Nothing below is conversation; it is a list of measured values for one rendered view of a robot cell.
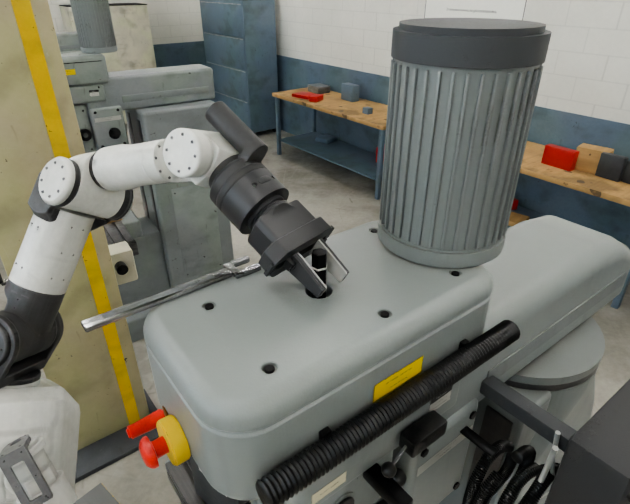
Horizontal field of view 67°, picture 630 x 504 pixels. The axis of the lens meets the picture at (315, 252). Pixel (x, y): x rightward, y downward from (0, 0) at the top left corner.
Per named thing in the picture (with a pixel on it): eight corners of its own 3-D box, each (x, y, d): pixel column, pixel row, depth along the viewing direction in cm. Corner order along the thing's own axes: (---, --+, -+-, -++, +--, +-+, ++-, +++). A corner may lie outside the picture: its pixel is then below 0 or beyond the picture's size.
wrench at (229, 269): (88, 337, 57) (86, 332, 56) (79, 321, 59) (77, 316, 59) (261, 270, 70) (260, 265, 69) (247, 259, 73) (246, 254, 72)
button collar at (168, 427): (179, 476, 59) (171, 444, 56) (160, 443, 63) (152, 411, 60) (194, 467, 60) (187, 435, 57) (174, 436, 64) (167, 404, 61)
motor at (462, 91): (448, 285, 66) (490, 33, 50) (352, 232, 80) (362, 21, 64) (528, 243, 77) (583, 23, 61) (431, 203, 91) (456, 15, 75)
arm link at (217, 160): (202, 219, 63) (151, 162, 66) (248, 213, 73) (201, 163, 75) (247, 152, 59) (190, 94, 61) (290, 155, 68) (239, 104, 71)
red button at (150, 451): (150, 479, 57) (144, 457, 55) (138, 456, 60) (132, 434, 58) (176, 464, 59) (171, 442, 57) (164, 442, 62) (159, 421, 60)
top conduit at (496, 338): (272, 519, 50) (271, 498, 48) (251, 489, 52) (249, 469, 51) (518, 344, 73) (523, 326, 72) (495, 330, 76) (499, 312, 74)
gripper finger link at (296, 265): (319, 298, 63) (288, 264, 64) (329, 285, 60) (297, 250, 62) (311, 303, 62) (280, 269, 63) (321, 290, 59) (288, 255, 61)
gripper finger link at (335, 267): (348, 271, 63) (316, 238, 65) (338, 284, 65) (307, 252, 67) (355, 266, 64) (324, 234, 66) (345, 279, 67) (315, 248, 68)
